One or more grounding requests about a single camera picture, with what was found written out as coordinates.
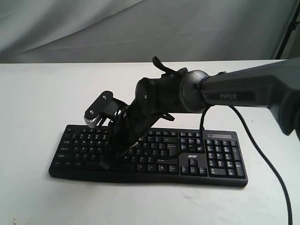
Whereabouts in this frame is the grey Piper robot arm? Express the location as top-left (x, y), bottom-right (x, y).
top-left (99, 58), bottom-right (300, 170)

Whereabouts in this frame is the grey backdrop cloth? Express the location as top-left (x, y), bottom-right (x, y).
top-left (0, 0), bottom-right (298, 63)

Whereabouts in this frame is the black tripod stand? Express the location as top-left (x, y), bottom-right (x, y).
top-left (275, 0), bottom-right (300, 60)

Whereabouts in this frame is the black fabric-covered gripper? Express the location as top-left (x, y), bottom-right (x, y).
top-left (108, 56), bottom-right (188, 155)

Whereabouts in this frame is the black Acer keyboard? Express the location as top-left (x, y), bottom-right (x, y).
top-left (49, 125), bottom-right (248, 187)

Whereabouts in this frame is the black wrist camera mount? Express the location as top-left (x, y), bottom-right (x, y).
top-left (84, 90), bottom-right (127, 128)

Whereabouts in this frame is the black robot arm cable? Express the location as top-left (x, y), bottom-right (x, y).
top-left (199, 105), bottom-right (293, 225)

